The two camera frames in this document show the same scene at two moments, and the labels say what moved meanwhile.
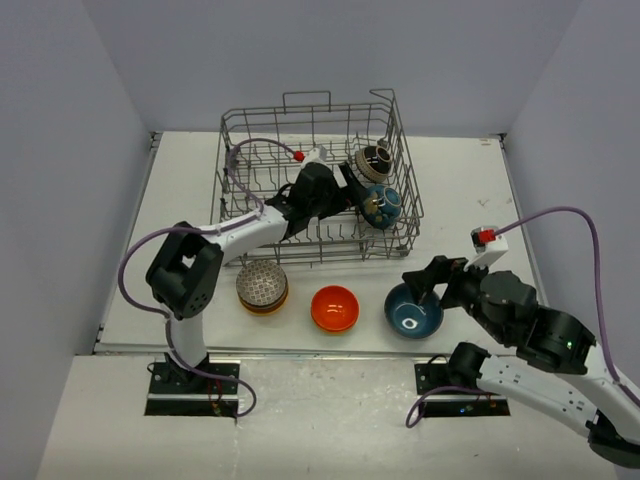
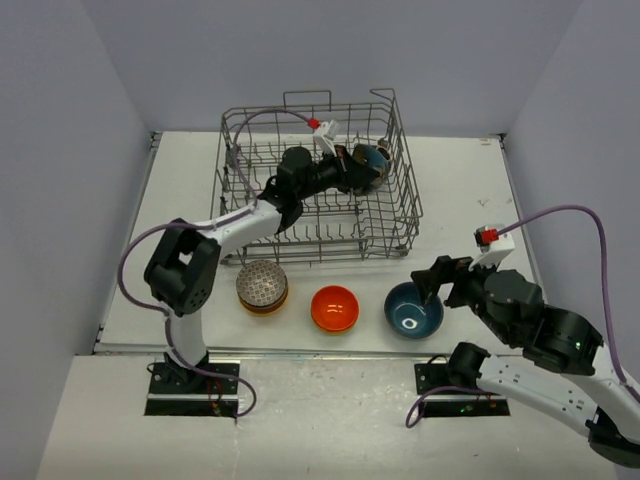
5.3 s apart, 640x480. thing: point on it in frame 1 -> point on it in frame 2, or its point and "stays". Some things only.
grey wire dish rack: [260, 148] stays
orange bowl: [334, 308] stays
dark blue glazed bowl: [408, 318] stays
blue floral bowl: [380, 206] -> [370, 156]
